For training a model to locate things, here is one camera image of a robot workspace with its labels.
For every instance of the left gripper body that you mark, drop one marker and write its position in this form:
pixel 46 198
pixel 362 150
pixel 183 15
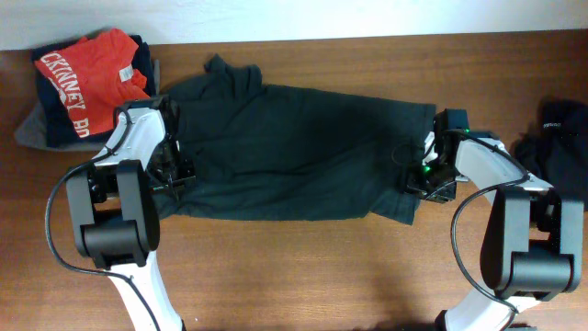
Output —
pixel 168 169

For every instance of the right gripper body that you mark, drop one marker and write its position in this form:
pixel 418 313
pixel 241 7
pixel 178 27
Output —
pixel 435 180

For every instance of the dark green t-shirt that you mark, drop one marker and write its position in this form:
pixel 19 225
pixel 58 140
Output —
pixel 280 153

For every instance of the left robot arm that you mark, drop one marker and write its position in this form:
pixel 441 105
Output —
pixel 112 208

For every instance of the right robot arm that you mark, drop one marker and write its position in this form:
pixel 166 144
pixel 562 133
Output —
pixel 532 247

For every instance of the folded navy blue garment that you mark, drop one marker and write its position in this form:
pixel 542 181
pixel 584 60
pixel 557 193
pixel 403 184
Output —
pixel 60 130

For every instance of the folded red printed t-shirt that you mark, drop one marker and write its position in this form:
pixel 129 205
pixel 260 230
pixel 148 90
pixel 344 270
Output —
pixel 111 44

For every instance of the black garment pile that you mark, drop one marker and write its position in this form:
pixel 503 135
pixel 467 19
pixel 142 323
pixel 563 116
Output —
pixel 555 148

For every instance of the folded grey garment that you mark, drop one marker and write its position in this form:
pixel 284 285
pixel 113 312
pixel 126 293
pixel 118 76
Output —
pixel 27 133

